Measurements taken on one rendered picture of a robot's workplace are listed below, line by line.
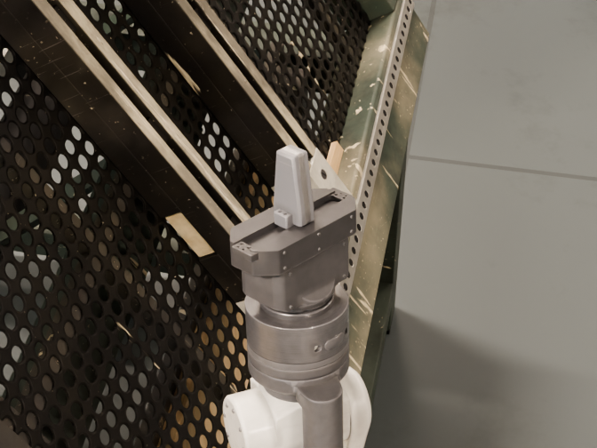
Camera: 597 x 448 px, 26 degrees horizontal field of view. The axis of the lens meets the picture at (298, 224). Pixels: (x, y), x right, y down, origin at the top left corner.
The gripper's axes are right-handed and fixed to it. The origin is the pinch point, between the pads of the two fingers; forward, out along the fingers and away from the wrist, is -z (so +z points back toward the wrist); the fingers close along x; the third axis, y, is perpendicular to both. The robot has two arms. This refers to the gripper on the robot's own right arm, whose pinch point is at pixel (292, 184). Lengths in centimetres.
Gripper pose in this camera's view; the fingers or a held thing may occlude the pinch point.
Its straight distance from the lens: 103.7
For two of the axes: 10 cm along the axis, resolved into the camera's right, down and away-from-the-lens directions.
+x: -7.0, 3.7, -6.1
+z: 0.3, 8.7, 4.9
